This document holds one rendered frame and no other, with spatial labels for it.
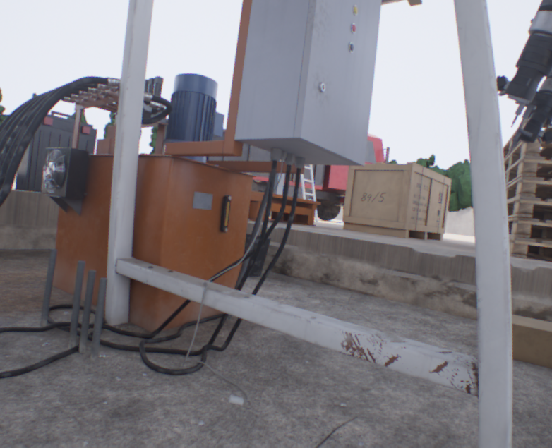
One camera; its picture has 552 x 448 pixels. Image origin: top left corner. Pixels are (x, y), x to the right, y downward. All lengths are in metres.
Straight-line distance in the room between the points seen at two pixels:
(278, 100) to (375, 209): 3.26
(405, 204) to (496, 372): 3.33
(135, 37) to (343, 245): 1.78
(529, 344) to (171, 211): 1.43
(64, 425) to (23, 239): 2.18
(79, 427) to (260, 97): 0.87
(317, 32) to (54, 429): 1.05
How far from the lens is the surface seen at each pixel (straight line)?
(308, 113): 0.93
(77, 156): 1.62
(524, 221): 3.00
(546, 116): 1.35
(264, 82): 1.02
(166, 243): 1.27
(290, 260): 2.65
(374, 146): 11.48
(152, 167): 1.32
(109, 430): 0.84
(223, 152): 1.06
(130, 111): 1.32
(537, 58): 0.99
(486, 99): 0.69
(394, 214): 4.02
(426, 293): 2.31
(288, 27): 1.04
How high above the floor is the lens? 0.46
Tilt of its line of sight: 2 degrees down
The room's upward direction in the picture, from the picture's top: 7 degrees clockwise
